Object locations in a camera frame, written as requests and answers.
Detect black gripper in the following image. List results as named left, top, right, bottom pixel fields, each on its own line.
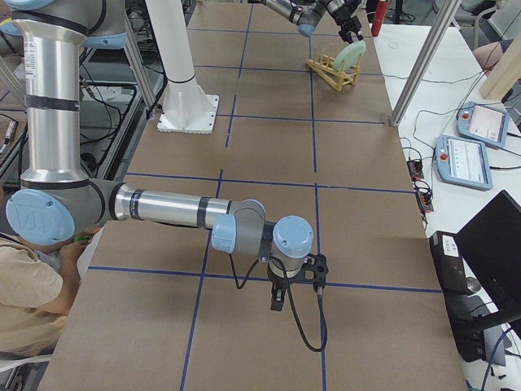
left=267, top=268, right=304, bottom=312
left=332, top=3, right=364, bottom=43

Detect pale green plate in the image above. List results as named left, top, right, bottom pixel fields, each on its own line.
left=331, top=41, right=366, bottom=71

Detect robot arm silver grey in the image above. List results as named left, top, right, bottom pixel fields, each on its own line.
left=6, top=1, right=324, bottom=310
left=251, top=0, right=363, bottom=44

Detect red cylinder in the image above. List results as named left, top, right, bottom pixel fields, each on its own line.
left=371, top=0, right=389, bottom=37

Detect wooden dish rack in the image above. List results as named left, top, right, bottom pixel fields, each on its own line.
left=306, top=44, right=363, bottom=91

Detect brown paper table cover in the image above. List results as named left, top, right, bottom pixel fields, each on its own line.
left=40, top=2, right=469, bottom=391

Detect small orange black connector box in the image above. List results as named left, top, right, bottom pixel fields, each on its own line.
left=405, top=147, right=424, bottom=180

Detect teach pendant far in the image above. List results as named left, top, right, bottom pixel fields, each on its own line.
left=457, top=101, right=510, bottom=149

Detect teach pendant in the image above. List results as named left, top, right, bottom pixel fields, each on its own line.
left=435, top=135, right=493, bottom=191
left=457, top=101, right=510, bottom=149

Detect wooden beam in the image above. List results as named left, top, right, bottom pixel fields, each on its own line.
left=479, top=33, right=521, bottom=101

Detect teach pendant near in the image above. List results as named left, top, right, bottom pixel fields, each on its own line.
left=435, top=135, right=493, bottom=191

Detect black computer box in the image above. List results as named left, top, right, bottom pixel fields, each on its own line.
left=429, top=231, right=482, bottom=295

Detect black monitor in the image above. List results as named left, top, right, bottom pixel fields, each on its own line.
left=454, top=189, right=521, bottom=363

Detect seated person beige clothes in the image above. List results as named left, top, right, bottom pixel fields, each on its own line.
left=1, top=226, right=99, bottom=359

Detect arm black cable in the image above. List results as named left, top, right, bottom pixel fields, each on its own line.
left=228, top=252, right=329, bottom=353

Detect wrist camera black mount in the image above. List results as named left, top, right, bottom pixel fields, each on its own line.
left=302, top=254, right=329, bottom=297

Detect aluminium frame post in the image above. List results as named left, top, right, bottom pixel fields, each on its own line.
left=390, top=0, right=461, bottom=127

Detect white pedestal column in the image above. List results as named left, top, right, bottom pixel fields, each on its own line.
left=147, top=1, right=219, bottom=134

